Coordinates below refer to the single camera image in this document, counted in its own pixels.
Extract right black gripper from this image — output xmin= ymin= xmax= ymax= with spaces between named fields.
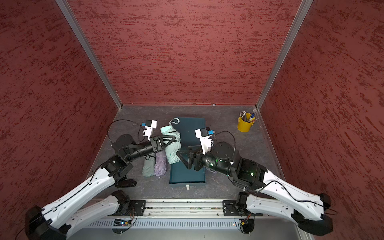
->
xmin=177 ymin=142 xmax=235 ymax=175

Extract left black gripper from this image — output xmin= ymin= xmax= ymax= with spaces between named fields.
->
xmin=125 ymin=135 xmax=176 ymax=162

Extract sage green umbrella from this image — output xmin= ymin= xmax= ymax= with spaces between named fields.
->
xmin=142 ymin=156 xmax=156 ymax=178
xmin=161 ymin=118 xmax=181 ymax=165

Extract teal three-drawer cabinet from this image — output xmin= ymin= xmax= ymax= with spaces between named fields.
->
xmin=168 ymin=116 xmax=207 ymax=188

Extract lilac umbrella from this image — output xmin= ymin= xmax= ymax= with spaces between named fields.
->
xmin=154 ymin=151 xmax=168 ymax=177

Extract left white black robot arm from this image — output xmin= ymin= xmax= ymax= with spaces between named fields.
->
xmin=25 ymin=134 xmax=176 ymax=240

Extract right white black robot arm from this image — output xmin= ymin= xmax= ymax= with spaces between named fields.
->
xmin=177 ymin=142 xmax=334 ymax=236

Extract yellow pen cup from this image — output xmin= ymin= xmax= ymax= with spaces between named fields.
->
xmin=237 ymin=117 xmax=256 ymax=133

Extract pens in cup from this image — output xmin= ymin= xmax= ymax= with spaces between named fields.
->
xmin=240 ymin=110 xmax=258 ymax=123

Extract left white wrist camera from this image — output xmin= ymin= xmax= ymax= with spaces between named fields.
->
xmin=141 ymin=120 xmax=158 ymax=140

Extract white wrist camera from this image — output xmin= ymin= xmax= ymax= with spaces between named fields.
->
xmin=141 ymin=120 xmax=158 ymax=140
xmin=195 ymin=127 xmax=215 ymax=155

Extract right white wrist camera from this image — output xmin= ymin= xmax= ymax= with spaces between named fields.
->
xmin=195 ymin=127 xmax=215 ymax=155

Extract aluminium front rail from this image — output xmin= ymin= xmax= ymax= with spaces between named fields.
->
xmin=71 ymin=197 xmax=307 ymax=219

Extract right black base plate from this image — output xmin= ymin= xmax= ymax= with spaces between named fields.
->
xmin=222 ymin=199 xmax=264 ymax=217

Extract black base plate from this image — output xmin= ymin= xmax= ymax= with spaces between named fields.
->
xmin=116 ymin=200 xmax=147 ymax=217
xmin=222 ymin=199 xmax=264 ymax=217

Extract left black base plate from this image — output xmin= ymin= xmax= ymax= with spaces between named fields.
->
xmin=116 ymin=200 xmax=147 ymax=217

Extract left aluminium corner post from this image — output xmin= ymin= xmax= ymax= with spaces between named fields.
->
xmin=56 ymin=0 xmax=123 ymax=111

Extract aluminium corner post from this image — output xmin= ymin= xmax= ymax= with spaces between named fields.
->
xmin=256 ymin=0 xmax=313 ymax=112
xmin=56 ymin=0 xmax=123 ymax=111

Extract right aluminium corner post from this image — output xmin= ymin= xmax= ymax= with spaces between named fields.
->
xmin=256 ymin=0 xmax=313 ymax=112

